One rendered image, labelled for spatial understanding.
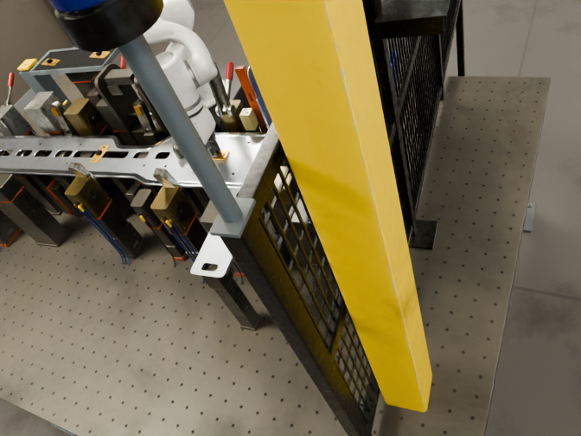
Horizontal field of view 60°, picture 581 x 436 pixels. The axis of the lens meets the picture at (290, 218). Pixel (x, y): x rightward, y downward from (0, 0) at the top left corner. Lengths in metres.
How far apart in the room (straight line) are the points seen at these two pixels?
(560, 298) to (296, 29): 1.91
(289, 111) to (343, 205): 0.16
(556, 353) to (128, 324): 1.52
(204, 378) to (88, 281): 0.64
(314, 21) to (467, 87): 1.56
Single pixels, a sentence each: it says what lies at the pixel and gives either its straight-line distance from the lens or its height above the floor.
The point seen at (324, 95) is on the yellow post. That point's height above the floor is 1.63.
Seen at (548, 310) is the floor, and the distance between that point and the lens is 2.22.
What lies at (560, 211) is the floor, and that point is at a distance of 2.51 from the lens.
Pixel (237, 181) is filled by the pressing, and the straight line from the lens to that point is 1.43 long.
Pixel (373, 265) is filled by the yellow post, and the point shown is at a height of 1.32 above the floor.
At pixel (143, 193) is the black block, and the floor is 0.99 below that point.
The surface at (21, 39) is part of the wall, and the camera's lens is 4.94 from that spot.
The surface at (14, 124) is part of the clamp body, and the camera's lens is 2.33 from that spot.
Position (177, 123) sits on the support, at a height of 1.69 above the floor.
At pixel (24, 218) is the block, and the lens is 2.05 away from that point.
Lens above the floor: 1.93
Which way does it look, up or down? 47 degrees down
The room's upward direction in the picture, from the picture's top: 24 degrees counter-clockwise
